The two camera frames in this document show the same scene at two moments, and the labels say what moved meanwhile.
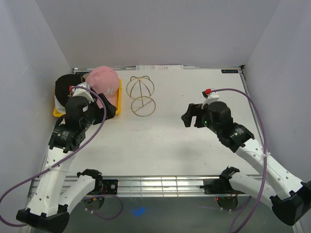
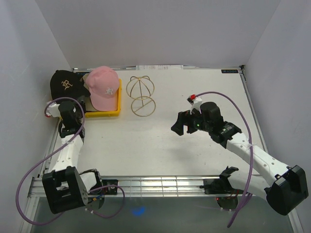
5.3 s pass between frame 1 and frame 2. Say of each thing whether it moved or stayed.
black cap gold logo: moved
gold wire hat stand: stayed
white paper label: stayed
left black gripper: moved
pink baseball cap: stayed
